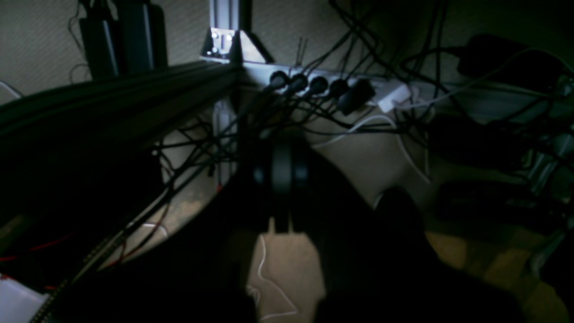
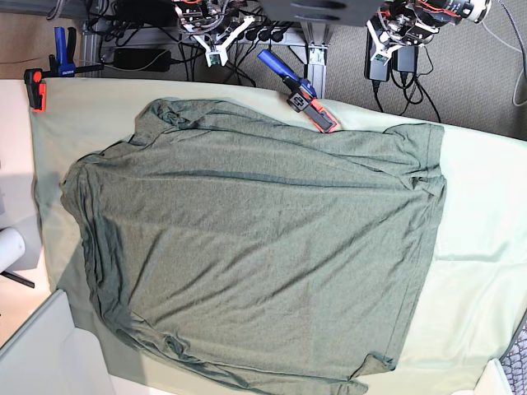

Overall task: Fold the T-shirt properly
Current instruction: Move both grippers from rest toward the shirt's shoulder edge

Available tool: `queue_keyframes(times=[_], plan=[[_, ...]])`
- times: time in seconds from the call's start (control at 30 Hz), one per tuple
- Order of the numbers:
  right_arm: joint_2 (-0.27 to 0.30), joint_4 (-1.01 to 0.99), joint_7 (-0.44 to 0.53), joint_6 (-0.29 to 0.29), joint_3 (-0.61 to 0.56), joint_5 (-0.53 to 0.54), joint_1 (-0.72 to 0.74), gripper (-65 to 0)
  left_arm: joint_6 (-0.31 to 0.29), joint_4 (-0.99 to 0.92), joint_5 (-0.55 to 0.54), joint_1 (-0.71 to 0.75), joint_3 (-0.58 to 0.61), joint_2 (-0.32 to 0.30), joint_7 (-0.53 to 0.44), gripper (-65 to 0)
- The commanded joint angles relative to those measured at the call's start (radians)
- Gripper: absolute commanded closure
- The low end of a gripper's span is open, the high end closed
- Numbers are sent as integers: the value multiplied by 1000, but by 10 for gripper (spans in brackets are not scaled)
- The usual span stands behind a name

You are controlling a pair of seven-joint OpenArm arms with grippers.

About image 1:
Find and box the black power adapter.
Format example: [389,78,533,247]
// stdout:
[79,17,120,80]
[113,0,168,75]

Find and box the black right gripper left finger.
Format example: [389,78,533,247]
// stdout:
[59,153,287,323]

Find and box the black power adapter right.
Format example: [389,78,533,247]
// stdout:
[113,0,168,75]

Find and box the black power adapter left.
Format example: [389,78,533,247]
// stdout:
[79,17,120,80]

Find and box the aluminium table frame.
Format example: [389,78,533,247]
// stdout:
[200,0,274,64]

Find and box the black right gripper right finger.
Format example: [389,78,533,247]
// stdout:
[293,153,525,323]

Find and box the white power strip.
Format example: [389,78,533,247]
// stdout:
[242,62,421,116]

